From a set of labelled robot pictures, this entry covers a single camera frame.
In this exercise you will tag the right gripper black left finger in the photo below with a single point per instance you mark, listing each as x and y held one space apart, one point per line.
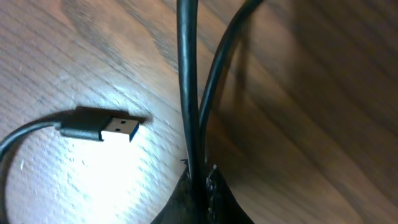
180 207

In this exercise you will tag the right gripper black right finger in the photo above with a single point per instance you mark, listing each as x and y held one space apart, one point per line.
223 208

